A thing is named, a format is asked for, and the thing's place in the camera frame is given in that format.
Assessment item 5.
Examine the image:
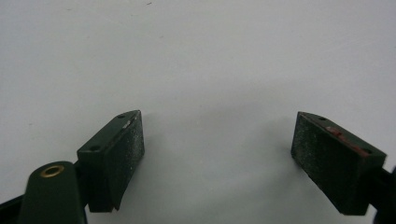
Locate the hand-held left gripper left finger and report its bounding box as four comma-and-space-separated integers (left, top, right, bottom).
76, 109, 146, 214

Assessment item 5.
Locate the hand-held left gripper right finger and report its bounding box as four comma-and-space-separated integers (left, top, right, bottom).
290, 111, 388, 217

